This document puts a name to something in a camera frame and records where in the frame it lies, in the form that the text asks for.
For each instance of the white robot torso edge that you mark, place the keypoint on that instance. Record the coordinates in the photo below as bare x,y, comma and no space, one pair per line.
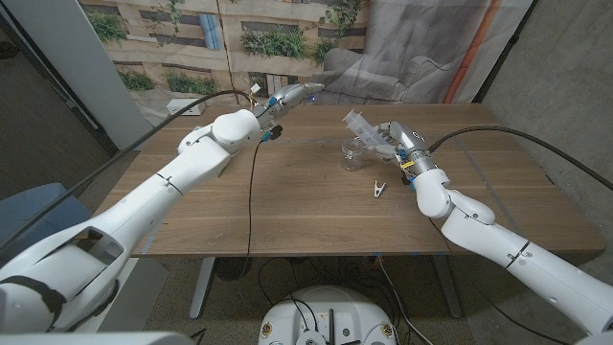
96,339

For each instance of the large clear plastic syringe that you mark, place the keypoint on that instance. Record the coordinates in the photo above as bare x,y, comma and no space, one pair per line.
365,128

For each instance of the blue grey upholstered stool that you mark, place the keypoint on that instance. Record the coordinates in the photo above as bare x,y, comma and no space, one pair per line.
38,211

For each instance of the small clear glass cup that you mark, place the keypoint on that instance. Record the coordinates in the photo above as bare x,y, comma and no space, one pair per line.
352,158

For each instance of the grey table leg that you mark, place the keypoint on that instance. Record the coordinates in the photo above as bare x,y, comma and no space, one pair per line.
450,292

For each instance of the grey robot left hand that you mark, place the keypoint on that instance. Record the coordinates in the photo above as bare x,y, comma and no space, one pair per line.
287,98

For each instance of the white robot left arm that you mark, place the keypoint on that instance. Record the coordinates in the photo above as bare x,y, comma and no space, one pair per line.
143,201

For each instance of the printed fabric backdrop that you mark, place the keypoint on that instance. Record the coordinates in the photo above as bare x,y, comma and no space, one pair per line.
383,57

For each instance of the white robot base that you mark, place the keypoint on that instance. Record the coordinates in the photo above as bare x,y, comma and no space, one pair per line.
330,311

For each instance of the white power strip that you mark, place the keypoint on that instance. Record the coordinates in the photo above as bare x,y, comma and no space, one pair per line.
189,109

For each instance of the white wall pillar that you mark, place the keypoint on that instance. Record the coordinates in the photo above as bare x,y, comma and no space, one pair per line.
86,67

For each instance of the white clothespin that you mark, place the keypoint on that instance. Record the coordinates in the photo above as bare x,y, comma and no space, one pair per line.
379,190

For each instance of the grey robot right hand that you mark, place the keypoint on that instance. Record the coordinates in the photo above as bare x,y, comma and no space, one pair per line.
407,141

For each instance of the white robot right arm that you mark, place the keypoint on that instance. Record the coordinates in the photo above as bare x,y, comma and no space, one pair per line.
503,244

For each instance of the round black floor disc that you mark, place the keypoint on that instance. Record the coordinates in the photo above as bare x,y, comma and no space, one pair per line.
233,269

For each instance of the white table leg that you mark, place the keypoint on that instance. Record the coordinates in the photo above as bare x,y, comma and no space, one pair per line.
201,287

